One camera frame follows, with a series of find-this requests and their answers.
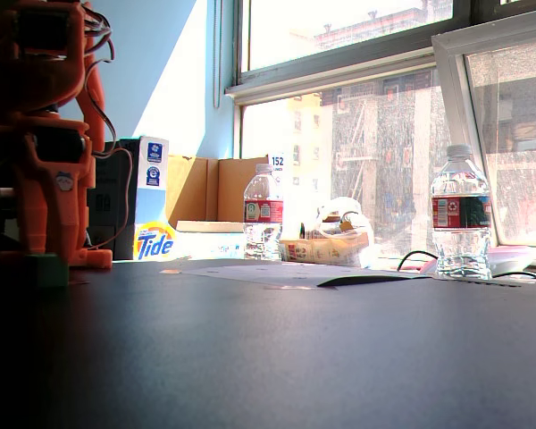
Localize orange gripper black motor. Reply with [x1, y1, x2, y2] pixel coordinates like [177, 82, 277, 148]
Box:
[0, 114, 113, 268]

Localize green cube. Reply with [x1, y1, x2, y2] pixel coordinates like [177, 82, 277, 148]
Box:
[25, 252, 71, 288]

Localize white numbered grid paper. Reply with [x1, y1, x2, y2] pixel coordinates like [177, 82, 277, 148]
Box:
[181, 262, 432, 288]

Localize black box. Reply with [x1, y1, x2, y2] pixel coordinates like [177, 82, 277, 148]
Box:
[87, 138, 140, 261]

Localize white Tide detergent box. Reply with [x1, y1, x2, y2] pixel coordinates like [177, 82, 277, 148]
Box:
[133, 136, 287, 263]

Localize clear water bottle red label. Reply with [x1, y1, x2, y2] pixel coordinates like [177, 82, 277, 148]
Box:
[430, 143, 494, 281]
[243, 163, 285, 263]

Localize clear plastic bag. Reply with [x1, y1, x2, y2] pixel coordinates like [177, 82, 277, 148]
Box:
[280, 196, 376, 269]

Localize pink pencil case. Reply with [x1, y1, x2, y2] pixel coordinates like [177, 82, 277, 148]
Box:
[422, 244, 536, 278]

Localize thin black adapter cable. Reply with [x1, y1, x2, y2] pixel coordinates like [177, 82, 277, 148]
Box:
[396, 249, 536, 285]

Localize white window screen frame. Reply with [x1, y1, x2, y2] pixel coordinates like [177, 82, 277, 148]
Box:
[431, 7, 536, 251]

